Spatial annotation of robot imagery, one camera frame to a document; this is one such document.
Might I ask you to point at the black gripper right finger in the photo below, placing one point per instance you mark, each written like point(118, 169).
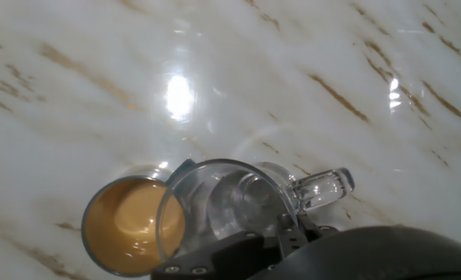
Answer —
point(317, 231)

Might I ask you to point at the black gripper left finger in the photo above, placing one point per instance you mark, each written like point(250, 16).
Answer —
point(230, 256)

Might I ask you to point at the clear glass mug with water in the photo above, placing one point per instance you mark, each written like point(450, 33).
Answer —
point(222, 202)

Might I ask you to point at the orange cup with blue band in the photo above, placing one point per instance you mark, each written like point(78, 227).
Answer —
point(125, 229)

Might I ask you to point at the white marble pattern board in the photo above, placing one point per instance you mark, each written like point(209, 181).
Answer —
point(292, 58)

